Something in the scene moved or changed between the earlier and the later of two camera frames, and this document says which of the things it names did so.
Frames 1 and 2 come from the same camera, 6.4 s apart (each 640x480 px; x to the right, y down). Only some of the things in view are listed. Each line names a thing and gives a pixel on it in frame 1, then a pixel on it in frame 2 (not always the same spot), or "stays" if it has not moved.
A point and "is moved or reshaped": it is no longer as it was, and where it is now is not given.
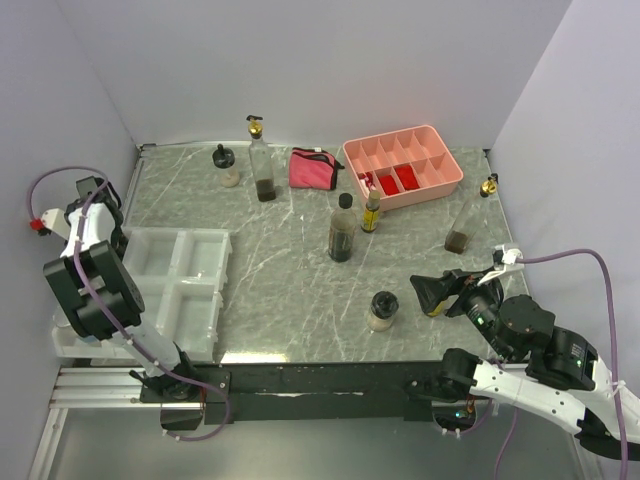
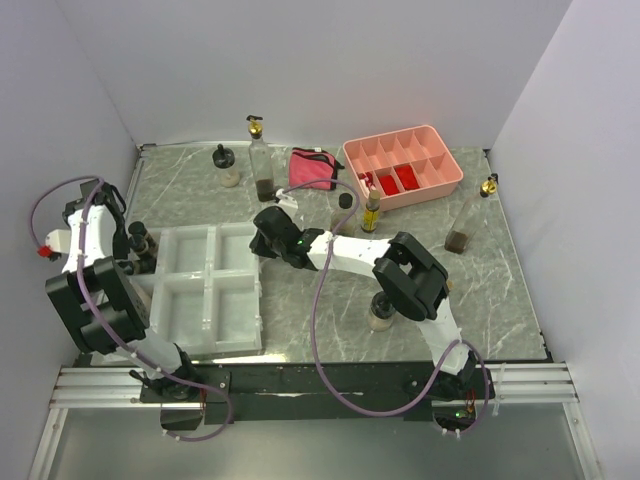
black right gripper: (429, 289) → (258, 246)
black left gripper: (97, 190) stays
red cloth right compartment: (407, 177) stays
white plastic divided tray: (182, 275) is moved or reshaped
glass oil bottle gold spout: (467, 225) stays
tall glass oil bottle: (261, 160) stays
